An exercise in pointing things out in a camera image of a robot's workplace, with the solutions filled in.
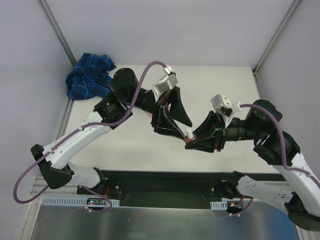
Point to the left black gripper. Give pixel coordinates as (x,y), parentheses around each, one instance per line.
(159,107)

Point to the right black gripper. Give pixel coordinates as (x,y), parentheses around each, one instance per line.
(220,131)

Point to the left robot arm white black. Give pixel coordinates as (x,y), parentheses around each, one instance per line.
(54,158)

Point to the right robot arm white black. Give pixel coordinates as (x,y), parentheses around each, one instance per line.
(277,148)

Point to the blue plaid cloth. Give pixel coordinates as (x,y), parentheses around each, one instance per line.
(90,77)

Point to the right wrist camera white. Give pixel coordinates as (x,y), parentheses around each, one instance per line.
(228,110)

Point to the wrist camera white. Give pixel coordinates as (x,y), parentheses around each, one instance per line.
(165,83)
(228,110)

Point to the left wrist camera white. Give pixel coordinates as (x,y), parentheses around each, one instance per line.
(165,83)

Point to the right white cable duct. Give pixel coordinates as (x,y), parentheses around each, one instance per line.
(219,205)

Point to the white cable duct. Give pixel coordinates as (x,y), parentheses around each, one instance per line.
(219,205)
(68,201)

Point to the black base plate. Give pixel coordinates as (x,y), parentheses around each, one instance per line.
(154,189)

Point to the right aluminium frame post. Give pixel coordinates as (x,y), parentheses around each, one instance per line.
(277,34)

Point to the aluminium frame post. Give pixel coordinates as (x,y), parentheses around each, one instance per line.
(57,30)
(277,34)

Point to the left white cable duct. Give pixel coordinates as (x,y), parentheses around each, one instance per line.
(68,201)

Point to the left aluminium frame post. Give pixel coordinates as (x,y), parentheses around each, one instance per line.
(57,30)

